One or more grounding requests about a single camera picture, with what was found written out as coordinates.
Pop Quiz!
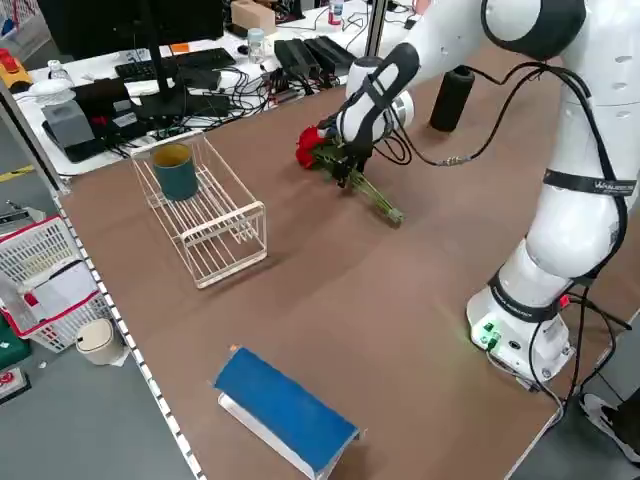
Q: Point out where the red rose bouquet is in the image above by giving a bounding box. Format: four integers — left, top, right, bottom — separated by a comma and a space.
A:
295, 125, 405, 227

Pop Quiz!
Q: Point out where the small cream bin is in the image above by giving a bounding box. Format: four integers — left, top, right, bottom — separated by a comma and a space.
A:
74, 318, 127, 368

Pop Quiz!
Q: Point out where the black keyboard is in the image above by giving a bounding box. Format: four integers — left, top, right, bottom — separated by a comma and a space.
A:
114, 47, 237, 84

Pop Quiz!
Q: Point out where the person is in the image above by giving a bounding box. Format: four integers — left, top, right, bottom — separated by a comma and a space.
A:
579, 392, 640, 465

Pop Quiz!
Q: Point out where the white basket red rim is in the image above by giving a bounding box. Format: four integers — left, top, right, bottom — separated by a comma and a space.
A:
0, 215, 115, 354

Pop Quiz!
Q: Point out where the white bowl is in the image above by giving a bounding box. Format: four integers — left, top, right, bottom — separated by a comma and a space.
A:
28, 77, 70, 97

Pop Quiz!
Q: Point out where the black cylindrical vase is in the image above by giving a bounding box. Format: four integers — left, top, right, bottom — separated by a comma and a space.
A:
429, 64, 475, 133

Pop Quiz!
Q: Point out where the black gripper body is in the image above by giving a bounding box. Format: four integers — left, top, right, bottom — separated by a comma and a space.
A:
344, 134, 375, 169

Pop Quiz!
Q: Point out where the black power supply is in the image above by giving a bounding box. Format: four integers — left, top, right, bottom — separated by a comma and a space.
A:
303, 35, 361, 75
273, 38, 322, 81

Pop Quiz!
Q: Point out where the wooden box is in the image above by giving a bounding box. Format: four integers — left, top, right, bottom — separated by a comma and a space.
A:
230, 0, 278, 36

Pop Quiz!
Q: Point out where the black monitor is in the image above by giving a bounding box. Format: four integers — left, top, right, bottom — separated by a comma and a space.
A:
37, 0, 231, 121

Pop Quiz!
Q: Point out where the teal cylindrical cup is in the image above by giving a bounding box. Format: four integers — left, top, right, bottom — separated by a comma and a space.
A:
151, 143, 199, 202

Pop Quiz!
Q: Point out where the aluminium camera post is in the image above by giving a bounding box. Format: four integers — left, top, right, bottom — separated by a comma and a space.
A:
363, 0, 387, 80

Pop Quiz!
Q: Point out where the white wire rack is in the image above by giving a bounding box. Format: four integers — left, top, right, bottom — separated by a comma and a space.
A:
131, 132, 268, 290

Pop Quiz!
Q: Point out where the green box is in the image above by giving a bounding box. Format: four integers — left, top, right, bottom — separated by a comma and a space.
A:
0, 314, 34, 371

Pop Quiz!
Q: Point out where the black box device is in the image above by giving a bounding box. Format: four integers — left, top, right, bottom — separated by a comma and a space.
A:
74, 78, 132, 136

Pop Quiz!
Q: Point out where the aluminium frame post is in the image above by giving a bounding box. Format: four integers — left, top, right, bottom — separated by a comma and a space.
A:
0, 79, 72, 197

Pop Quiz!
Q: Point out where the blue folded cover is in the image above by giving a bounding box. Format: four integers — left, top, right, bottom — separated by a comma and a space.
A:
212, 347, 360, 472

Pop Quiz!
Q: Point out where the clear jar pale blue lid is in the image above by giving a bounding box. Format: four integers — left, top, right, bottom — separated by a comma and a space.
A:
247, 27, 266, 65

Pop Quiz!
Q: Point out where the grey box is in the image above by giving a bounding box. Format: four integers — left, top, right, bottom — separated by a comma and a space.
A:
41, 99, 95, 150

